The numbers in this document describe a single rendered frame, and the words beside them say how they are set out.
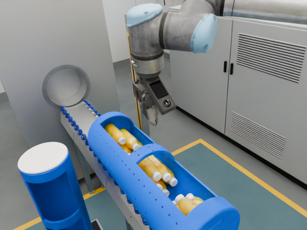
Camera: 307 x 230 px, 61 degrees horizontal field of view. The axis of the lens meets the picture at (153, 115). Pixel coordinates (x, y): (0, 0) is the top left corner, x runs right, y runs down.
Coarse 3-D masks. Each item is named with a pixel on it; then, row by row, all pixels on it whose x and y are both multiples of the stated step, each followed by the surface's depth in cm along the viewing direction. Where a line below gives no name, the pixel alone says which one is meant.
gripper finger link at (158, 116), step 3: (153, 105) 86; (153, 108) 87; (156, 108) 82; (156, 111) 84; (159, 111) 83; (156, 114) 84; (159, 114) 84; (156, 117) 85; (159, 117) 84; (156, 120) 85; (159, 120) 85
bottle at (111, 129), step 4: (108, 124) 151; (112, 124) 152; (108, 128) 148; (112, 128) 147; (116, 128) 147; (108, 132) 147; (112, 132) 144; (116, 132) 143; (120, 132) 143; (112, 136) 143; (116, 136) 141; (120, 136) 141; (116, 140) 141
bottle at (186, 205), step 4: (180, 200) 101; (184, 200) 99; (188, 200) 99; (180, 204) 99; (184, 204) 98; (188, 204) 97; (192, 204) 97; (196, 204) 98; (180, 208) 98; (184, 208) 97; (188, 208) 96; (192, 208) 96; (184, 212) 96; (188, 212) 95
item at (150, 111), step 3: (150, 108) 80; (147, 111) 80; (150, 111) 81; (153, 111) 81; (150, 114) 81; (153, 114) 82; (150, 117) 82; (153, 117) 83; (150, 120) 83; (153, 120) 84; (150, 123) 85; (153, 123) 84; (156, 123) 85
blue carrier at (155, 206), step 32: (96, 128) 142; (128, 128) 162; (128, 160) 116; (160, 160) 138; (128, 192) 112; (160, 192) 98; (192, 192) 119; (160, 224) 93; (192, 224) 85; (224, 224) 91
